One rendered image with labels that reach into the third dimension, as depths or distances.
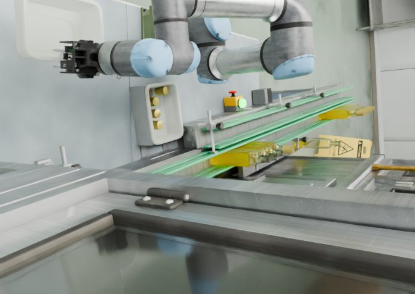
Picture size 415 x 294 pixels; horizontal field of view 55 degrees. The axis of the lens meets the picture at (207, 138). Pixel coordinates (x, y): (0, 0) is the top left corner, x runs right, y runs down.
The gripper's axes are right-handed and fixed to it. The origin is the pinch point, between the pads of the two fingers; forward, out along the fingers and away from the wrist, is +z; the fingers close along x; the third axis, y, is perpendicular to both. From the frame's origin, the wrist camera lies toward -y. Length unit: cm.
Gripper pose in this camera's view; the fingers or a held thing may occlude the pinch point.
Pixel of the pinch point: (65, 59)
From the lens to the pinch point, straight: 108.3
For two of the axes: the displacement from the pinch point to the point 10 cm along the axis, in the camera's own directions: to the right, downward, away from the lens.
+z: -8.0, -1.2, 5.9
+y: -6.0, 0.9, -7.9
